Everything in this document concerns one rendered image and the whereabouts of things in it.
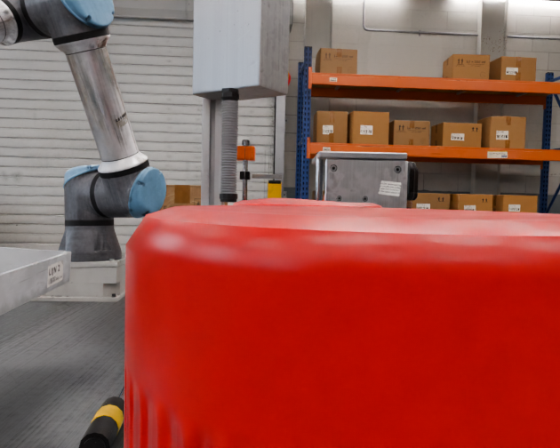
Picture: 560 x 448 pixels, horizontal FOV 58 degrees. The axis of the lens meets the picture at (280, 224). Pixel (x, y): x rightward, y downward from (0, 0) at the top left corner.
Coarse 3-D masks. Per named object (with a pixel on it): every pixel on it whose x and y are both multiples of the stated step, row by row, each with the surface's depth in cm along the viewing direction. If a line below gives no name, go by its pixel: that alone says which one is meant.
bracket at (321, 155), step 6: (318, 156) 62; (324, 156) 62; (330, 156) 62; (336, 156) 62; (342, 156) 62; (348, 156) 62; (354, 156) 62; (360, 156) 62; (366, 156) 62; (372, 156) 62; (378, 156) 62; (384, 156) 62; (390, 156) 62; (396, 156) 62; (402, 156) 62; (312, 162) 74; (324, 162) 70
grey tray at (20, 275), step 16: (0, 256) 82; (16, 256) 83; (32, 256) 83; (48, 256) 83; (64, 256) 80; (0, 272) 83; (16, 272) 64; (32, 272) 69; (48, 272) 74; (64, 272) 81; (0, 288) 60; (16, 288) 64; (32, 288) 69; (48, 288) 75; (0, 304) 60; (16, 304) 64
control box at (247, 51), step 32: (224, 0) 94; (256, 0) 90; (288, 0) 96; (224, 32) 95; (256, 32) 90; (288, 32) 97; (224, 64) 95; (256, 64) 91; (288, 64) 98; (256, 96) 100
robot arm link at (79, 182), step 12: (72, 168) 121; (84, 168) 120; (96, 168) 121; (72, 180) 121; (84, 180) 120; (96, 180) 118; (72, 192) 121; (84, 192) 119; (72, 204) 121; (84, 204) 120; (96, 204) 118; (72, 216) 121; (84, 216) 121; (96, 216) 122
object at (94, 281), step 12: (72, 264) 118; (84, 264) 118; (96, 264) 118; (108, 264) 119; (120, 264) 122; (72, 276) 118; (84, 276) 119; (96, 276) 119; (108, 276) 119; (120, 276) 123; (60, 288) 118; (72, 288) 119; (84, 288) 119; (96, 288) 119; (108, 288) 120; (120, 288) 123; (36, 300) 118; (48, 300) 118; (60, 300) 118; (72, 300) 119; (84, 300) 119; (96, 300) 119; (108, 300) 119
